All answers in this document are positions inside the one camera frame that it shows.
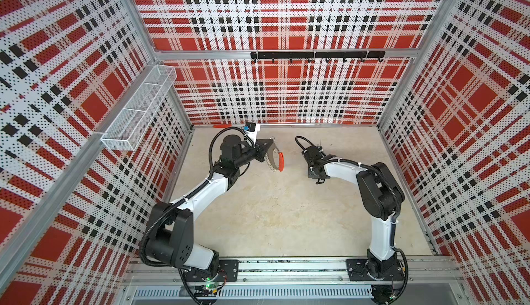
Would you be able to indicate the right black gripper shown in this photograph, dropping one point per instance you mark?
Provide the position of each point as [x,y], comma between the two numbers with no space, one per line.
[310,174]

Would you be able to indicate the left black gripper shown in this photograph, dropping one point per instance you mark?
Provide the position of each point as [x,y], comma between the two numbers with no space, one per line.
[261,149]

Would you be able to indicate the silver keyring with red handle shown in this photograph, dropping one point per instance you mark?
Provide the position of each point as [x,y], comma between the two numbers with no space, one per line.
[275,158]

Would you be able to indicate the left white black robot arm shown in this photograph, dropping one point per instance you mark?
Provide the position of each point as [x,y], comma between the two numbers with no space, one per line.
[169,237]

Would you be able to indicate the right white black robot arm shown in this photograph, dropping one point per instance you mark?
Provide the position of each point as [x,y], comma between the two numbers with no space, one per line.
[381,197]

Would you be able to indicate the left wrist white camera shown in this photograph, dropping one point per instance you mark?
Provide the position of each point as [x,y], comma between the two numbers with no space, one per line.
[251,130]

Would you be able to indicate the black hook rail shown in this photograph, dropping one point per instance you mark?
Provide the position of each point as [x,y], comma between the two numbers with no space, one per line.
[361,55]

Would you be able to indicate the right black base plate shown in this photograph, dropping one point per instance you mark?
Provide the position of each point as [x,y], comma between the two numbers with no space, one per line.
[371,269]

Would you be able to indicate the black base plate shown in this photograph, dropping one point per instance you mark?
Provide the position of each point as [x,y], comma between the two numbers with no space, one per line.
[371,269]
[224,270]

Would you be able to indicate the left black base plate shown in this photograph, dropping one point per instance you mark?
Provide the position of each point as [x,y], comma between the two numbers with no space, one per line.
[224,270]

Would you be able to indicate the white wire mesh basket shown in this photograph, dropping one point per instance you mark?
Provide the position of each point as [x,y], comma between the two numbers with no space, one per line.
[129,127]

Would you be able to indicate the aluminium front rail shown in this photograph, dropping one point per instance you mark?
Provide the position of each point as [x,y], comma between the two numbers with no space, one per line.
[333,280]

